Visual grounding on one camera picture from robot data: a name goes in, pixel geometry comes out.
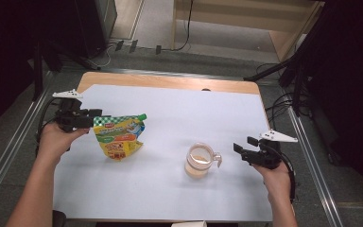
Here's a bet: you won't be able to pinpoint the clear plastic jar with lid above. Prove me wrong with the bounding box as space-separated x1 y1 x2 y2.
183 142 223 180

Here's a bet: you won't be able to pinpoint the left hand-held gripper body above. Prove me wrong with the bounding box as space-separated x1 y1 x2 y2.
52 89 91 132

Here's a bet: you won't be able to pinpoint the white floor cable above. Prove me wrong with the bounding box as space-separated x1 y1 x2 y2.
101 44 113 69

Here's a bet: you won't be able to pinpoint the black hanging cable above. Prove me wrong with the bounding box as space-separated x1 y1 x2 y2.
162 0 195 53

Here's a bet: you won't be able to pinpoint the dark cabinet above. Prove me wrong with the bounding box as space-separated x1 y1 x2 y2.
75 0 118 60

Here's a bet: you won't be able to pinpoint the black stool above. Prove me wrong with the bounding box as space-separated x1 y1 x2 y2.
51 210 68 227

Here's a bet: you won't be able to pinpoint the small white box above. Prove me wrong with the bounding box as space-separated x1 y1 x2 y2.
171 220 208 227

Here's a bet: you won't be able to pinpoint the black metal stand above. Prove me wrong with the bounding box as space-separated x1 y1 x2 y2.
244 0 332 116
32 37 102 102

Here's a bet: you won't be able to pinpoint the light wooden shelf unit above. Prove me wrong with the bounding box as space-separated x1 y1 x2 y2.
171 0 325 62

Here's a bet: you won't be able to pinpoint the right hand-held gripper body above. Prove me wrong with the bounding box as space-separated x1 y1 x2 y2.
242 130 299 170

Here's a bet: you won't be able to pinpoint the yellow green spouted pouch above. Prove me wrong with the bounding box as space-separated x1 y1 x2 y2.
93 113 148 162

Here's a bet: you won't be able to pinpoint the wooden table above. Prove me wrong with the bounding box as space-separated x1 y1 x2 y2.
54 71 275 223

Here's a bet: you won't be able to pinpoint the metal floor rail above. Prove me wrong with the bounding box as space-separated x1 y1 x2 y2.
102 67 244 81
0 72 55 216
287 107 344 227

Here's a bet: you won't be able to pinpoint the dark curtain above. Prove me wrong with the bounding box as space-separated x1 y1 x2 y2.
308 0 363 202
0 0 86 140

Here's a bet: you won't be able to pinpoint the white paper sheet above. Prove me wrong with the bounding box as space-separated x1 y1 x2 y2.
52 83 273 222

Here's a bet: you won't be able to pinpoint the person's right hand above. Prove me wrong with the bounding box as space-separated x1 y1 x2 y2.
252 162 292 205

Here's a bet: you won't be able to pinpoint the black floor cables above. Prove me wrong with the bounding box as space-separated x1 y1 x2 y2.
256 62 302 140

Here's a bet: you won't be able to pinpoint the person's left hand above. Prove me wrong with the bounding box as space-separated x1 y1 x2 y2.
37 122 91 164

